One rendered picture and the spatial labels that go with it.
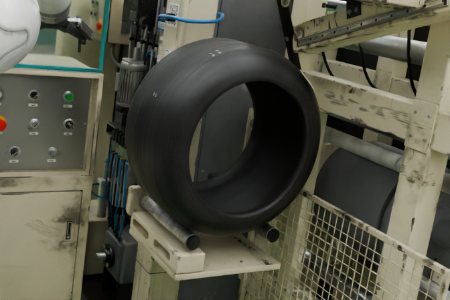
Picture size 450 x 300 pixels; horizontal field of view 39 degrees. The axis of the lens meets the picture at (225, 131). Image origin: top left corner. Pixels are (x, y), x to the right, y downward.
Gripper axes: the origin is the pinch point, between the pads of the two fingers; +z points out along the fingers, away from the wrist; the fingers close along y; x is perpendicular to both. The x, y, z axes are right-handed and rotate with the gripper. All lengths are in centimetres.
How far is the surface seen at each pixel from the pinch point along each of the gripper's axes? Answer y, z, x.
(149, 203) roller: 32, 43, -34
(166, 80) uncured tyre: 30.7, 4.5, -6.0
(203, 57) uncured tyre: 40.2, -0.9, -0.5
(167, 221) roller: 36, 31, -41
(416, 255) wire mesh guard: 98, -3, -53
